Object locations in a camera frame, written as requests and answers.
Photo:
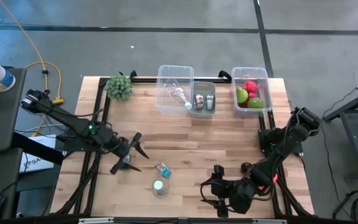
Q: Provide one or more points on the green pear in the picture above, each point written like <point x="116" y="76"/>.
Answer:
<point x="242" y="95"/>

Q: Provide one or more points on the green succulent plant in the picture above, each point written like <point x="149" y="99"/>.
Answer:
<point x="119" y="87"/>

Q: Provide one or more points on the silver can red label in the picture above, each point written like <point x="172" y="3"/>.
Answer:
<point x="198" y="102"/>

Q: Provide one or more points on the wide clear plastic bottle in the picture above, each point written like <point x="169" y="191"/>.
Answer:
<point x="161" y="187"/>

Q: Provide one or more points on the slim clear bottle white cap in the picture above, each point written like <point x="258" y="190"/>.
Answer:
<point x="177" y="93"/>

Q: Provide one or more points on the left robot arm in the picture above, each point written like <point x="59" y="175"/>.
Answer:
<point x="82" y="126"/>

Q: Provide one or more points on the black aluminium table frame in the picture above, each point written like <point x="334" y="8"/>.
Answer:
<point x="145" y="80"/>

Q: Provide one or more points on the green apple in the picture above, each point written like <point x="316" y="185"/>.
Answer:
<point x="256" y="102"/>

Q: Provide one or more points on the white cardboard box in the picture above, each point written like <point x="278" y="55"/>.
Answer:
<point x="36" y="155"/>

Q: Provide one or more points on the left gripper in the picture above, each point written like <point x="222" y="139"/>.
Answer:
<point x="123" y="146"/>

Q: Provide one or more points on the clear plastic storage bin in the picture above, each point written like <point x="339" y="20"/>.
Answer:
<point x="163" y="102"/>
<point x="267" y="90"/>

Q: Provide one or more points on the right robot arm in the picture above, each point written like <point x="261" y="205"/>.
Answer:
<point x="291" y="133"/>

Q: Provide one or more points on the grey plastic bin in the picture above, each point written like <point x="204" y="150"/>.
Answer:
<point x="202" y="115"/>

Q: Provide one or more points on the red apple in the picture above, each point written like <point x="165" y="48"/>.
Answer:
<point x="250" y="85"/>
<point x="253" y="95"/>

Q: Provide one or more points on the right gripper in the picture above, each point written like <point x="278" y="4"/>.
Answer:
<point x="225" y="191"/>

